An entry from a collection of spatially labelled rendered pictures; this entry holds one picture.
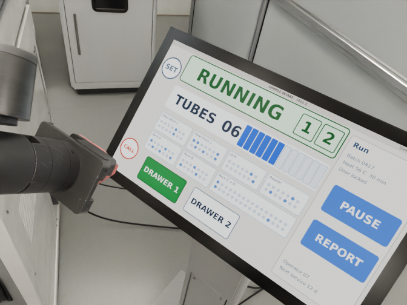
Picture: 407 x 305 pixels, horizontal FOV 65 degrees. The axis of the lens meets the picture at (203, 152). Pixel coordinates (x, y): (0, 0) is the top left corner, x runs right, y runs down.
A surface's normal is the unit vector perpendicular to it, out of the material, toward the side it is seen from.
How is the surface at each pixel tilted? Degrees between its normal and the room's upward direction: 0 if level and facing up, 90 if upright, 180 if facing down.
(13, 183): 98
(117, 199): 0
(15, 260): 90
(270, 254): 50
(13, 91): 66
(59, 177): 88
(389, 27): 90
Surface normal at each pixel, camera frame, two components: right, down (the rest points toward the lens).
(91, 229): 0.15, -0.73
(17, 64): 0.87, 0.07
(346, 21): -0.93, 0.13
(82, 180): -0.36, -0.08
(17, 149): 0.87, -0.40
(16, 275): 0.28, 0.68
